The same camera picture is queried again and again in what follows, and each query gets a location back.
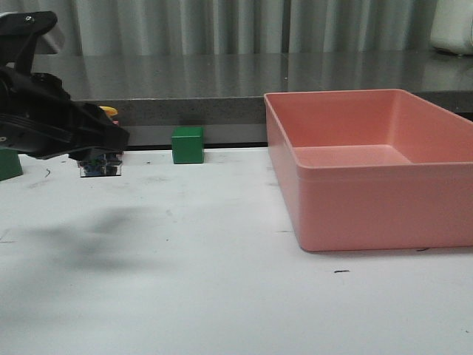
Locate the grey curtain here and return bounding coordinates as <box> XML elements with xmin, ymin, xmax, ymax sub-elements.
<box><xmin>47</xmin><ymin>0</ymin><xmax>439</xmax><ymax>57</ymax></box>

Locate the green cube block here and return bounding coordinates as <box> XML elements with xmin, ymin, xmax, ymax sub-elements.
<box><xmin>171</xmin><ymin>126</ymin><xmax>204</xmax><ymax>164</ymax></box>

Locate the pink plastic bin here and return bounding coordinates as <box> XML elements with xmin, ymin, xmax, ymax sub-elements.
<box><xmin>265</xmin><ymin>89</ymin><xmax>472</xmax><ymax>251</ymax></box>

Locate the white kitchen appliance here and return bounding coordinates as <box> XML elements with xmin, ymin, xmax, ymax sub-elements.
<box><xmin>429</xmin><ymin>0</ymin><xmax>472</xmax><ymax>55</ymax></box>

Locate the green block at left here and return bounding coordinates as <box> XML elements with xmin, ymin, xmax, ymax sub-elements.
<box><xmin>0</xmin><ymin>149</ymin><xmax>23</xmax><ymax>181</ymax></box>

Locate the grey stone countertop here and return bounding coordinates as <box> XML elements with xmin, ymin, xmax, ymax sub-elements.
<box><xmin>33</xmin><ymin>50</ymin><xmax>472</xmax><ymax>149</ymax></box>

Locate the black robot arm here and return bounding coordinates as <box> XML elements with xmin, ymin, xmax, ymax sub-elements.
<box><xmin>1</xmin><ymin>11</ymin><xmax>65</xmax><ymax>75</ymax></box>

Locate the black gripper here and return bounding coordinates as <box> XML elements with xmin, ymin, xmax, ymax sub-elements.
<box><xmin>1</xmin><ymin>67</ymin><xmax>129</xmax><ymax>159</ymax></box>

